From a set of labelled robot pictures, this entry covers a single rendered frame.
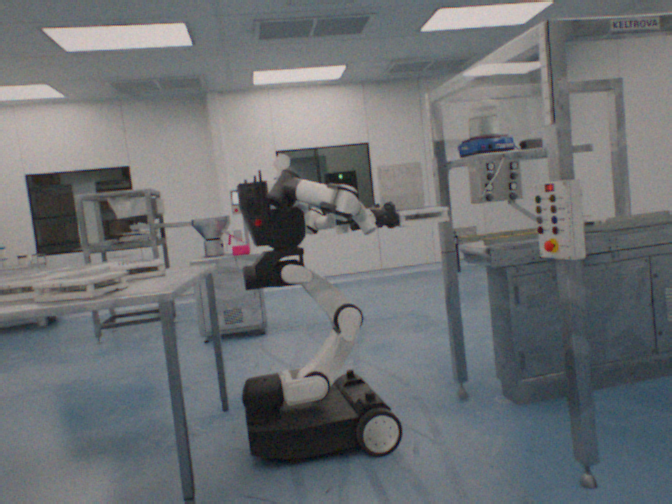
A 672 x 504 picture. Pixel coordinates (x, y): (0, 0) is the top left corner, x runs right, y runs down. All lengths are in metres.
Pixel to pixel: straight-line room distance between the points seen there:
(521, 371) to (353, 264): 5.23
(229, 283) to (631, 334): 3.21
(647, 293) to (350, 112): 5.55
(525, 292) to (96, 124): 6.46
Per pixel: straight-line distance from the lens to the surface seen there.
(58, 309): 2.16
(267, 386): 2.48
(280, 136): 7.75
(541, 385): 2.96
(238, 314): 4.92
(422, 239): 8.06
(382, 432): 2.44
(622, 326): 3.17
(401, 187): 7.93
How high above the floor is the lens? 1.09
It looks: 4 degrees down
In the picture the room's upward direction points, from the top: 6 degrees counter-clockwise
